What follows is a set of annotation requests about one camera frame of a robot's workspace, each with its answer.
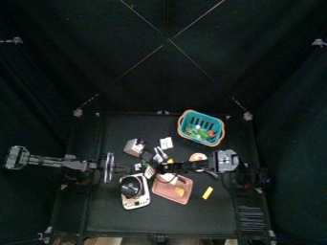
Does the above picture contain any white toy remote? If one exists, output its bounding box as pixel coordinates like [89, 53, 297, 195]
[143, 165, 158, 180]

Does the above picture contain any white square card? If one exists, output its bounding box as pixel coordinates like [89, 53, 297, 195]
[159, 136, 175, 151]

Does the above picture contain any black toy pan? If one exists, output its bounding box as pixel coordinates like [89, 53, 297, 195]
[121, 177, 143, 199]

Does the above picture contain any white grey toy toaster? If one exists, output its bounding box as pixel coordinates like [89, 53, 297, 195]
[123, 138, 147, 158]

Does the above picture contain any pink plastic tray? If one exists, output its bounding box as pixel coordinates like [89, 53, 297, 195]
[151, 172, 194, 206]

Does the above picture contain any yellow rectangular block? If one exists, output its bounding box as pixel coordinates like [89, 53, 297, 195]
[201, 186, 217, 201]

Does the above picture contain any green toy vegetable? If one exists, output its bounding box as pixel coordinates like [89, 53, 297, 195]
[186, 127, 213, 141]

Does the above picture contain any teal basket with orange rim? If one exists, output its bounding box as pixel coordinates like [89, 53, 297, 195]
[177, 109, 226, 148]

